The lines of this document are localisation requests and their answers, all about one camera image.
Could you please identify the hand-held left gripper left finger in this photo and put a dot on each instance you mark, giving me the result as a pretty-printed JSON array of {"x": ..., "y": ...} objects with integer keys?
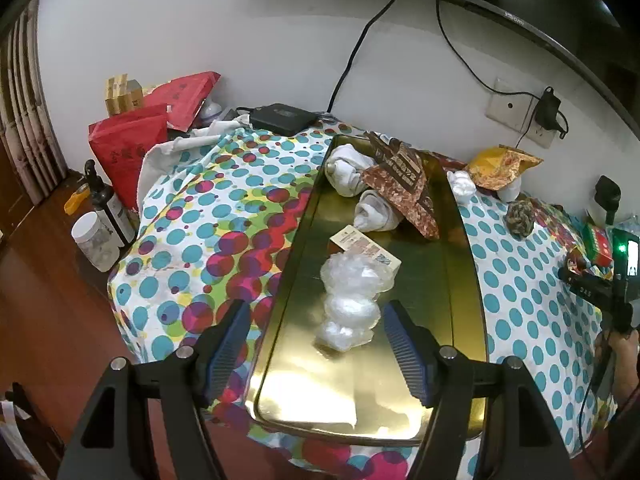
[{"x": 227, "y": 355}]

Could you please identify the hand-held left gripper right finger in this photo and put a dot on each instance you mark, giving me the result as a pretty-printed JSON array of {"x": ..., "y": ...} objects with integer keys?
[{"x": 407, "y": 355}]

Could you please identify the gold metal tray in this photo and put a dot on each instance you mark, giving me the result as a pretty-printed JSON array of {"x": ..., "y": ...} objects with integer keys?
[{"x": 350, "y": 390}]

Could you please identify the clear plastic bag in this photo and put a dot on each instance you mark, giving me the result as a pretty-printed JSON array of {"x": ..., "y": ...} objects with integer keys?
[{"x": 350, "y": 305}]

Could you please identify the small beige box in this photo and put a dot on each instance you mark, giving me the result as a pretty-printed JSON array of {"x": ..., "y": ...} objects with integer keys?
[{"x": 362, "y": 247}]

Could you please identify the white sock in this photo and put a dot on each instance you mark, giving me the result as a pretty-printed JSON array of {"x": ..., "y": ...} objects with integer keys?
[
  {"x": 375, "y": 212},
  {"x": 347, "y": 170}
]

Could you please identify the brown snack packet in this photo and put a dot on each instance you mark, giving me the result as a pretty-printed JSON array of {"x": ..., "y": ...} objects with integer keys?
[{"x": 400, "y": 185}]

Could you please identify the gold snack packet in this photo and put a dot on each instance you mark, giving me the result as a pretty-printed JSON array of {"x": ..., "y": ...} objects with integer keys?
[{"x": 500, "y": 165}]

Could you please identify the person's right hand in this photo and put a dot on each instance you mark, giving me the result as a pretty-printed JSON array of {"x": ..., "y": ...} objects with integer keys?
[{"x": 625, "y": 365}]

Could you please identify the red and green box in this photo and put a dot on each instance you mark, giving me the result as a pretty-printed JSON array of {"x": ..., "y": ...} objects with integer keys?
[{"x": 598, "y": 245}]

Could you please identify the polka dot tablecloth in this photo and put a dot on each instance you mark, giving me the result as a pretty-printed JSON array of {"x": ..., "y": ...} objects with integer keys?
[{"x": 200, "y": 220}]

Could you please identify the crumpled white plastic bag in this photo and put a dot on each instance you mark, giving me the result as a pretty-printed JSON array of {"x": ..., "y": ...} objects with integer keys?
[{"x": 510, "y": 192}]

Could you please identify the white plastic jar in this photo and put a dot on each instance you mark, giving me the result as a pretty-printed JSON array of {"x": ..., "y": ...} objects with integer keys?
[{"x": 95, "y": 242}]

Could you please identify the black pump bottle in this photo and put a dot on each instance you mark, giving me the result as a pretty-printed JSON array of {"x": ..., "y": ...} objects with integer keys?
[{"x": 110, "y": 210}]

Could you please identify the black plug-in charger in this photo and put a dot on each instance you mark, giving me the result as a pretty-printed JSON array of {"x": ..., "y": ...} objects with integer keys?
[{"x": 550, "y": 110}]

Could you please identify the dark wooden chair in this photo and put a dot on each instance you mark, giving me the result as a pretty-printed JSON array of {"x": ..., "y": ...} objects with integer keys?
[{"x": 25, "y": 397}]

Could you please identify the yellow plastic object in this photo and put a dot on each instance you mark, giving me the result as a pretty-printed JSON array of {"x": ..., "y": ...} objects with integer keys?
[{"x": 76, "y": 199}]

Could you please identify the red bag with gold print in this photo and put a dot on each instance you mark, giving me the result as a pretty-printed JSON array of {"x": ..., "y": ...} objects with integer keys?
[{"x": 127, "y": 152}]

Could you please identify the black set-top box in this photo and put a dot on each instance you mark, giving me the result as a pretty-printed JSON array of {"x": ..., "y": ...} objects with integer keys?
[{"x": 282, "y": 117}]

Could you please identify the flat red gift bag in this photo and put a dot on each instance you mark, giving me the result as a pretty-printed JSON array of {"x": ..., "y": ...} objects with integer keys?
[{"x": 182, "y": 97}]

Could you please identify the tan carton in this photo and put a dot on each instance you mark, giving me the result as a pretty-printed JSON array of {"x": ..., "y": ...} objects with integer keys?
[{"x": 134, "y": 95}]

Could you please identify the yellow carton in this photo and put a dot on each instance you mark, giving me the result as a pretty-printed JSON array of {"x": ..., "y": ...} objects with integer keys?
[{"x": 116, "y": 95}]

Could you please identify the black clamp mount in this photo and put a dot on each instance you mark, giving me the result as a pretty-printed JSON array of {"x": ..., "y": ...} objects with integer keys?
[{"x": 607, "y": 195}]

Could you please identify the wall socket plate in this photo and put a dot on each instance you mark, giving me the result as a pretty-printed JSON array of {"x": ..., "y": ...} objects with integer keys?
[{"x": 505, "y": 105}]

